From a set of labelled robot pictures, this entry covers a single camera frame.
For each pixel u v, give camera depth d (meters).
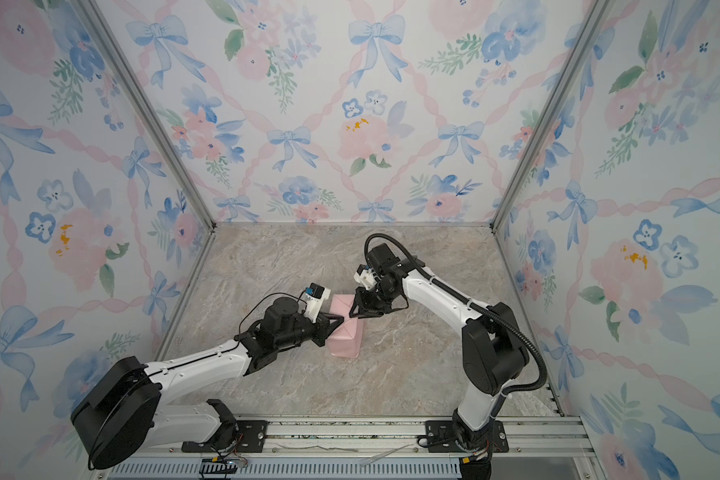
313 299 0.72
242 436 0.73
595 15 0.69
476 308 0.49
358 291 0.75
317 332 0.72
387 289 0.65
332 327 0.78
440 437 0.73
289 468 0.70
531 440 0.75
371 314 0.75
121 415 0.41
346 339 0.78
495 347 0.46
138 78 0.81
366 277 0.81
